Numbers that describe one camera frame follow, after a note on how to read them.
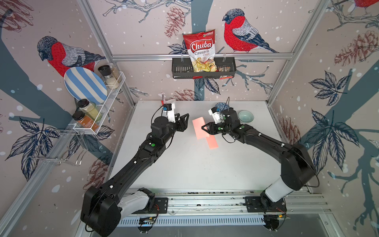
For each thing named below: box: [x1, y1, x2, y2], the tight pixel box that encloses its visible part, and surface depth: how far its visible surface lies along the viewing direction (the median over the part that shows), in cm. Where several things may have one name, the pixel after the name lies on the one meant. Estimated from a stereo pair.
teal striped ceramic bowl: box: [237, 109, 255, 123], surface depth 109 cm
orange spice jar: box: [72, 110, 100, 133], surface depth 63 cm
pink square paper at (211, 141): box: [205, 134, 219, 150], surface depth 100 cm
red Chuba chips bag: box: [182, 29, 218, 73], surface depth 83 cm
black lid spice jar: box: [97, 64, 120, 90], surface depth 83 cm
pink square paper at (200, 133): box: [192, 116, 210, 140], surface depth 85 cm
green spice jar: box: [75, 98, 103, 122], surface depth 66 cm
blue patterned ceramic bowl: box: [215, 102, 230, 113], surface depth 116 cm
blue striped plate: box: [63, 66, 109, 105], surface depth 73 cm
